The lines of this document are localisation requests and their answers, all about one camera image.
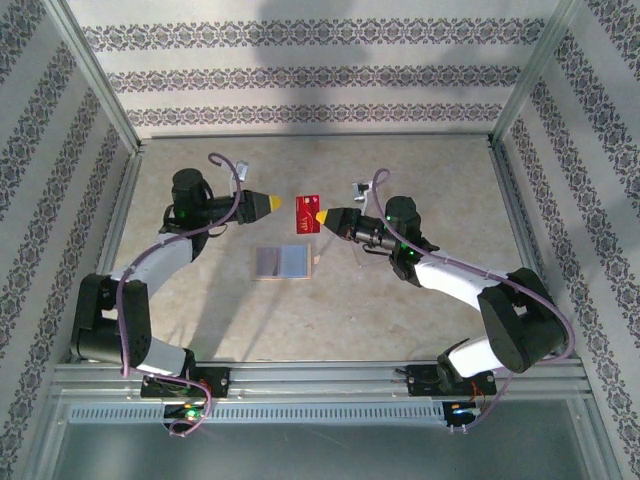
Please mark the clear plastic card box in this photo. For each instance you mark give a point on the clear plastic card box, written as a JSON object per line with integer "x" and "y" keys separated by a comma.
{"x": 370, "y": 257}

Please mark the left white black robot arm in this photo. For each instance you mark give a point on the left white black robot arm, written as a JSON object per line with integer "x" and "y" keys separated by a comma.
{"x": 160, "y": 252}

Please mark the thin aluminium table rail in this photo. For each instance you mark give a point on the thin aluminium table rail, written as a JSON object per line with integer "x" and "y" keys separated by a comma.
{"x": 320, "y": 136}

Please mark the long aluminium mounting rail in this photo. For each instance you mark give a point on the long aluminium mounting rail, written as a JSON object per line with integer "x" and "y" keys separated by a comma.
{"x": 320, "y": 382}

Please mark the aluminium table side rail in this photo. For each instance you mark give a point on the aluminium table side rail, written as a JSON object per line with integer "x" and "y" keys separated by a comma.
{"x": 117, "y": 220}
{"x": 515, "y": 200}

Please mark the red credit card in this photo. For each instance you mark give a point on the red credit card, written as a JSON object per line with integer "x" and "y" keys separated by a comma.
{"x": 306, "y": 220}

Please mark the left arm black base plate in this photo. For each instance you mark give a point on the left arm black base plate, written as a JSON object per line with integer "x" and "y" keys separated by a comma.
{"x": 220, "y": 382}

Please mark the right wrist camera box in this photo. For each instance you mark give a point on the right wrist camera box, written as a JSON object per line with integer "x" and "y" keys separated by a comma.
{"x": 360, "y": 190}

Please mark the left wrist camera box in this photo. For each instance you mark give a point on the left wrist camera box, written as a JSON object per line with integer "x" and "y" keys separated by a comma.
{"x": 241, "y": 170}

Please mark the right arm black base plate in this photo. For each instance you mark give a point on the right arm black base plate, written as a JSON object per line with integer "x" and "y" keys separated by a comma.
{"x": 417, "y": 382}

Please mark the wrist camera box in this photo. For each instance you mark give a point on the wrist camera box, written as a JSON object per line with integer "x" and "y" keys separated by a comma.
{"x": 360, "y": 190}
{"x": 241, "y": 170}

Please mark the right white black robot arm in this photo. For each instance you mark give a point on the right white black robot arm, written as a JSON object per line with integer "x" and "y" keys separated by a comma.
{"x": 450, "y": 280}

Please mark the aluminium frame post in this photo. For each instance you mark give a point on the aluminium frame post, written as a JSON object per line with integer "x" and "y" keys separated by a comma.
{"x": 97, "y": 75}
{"x": 531, "y": 75}

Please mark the beige leather card holder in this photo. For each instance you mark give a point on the beige leather card holder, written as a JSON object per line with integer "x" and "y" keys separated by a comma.
{"x": 280, "y": 262}

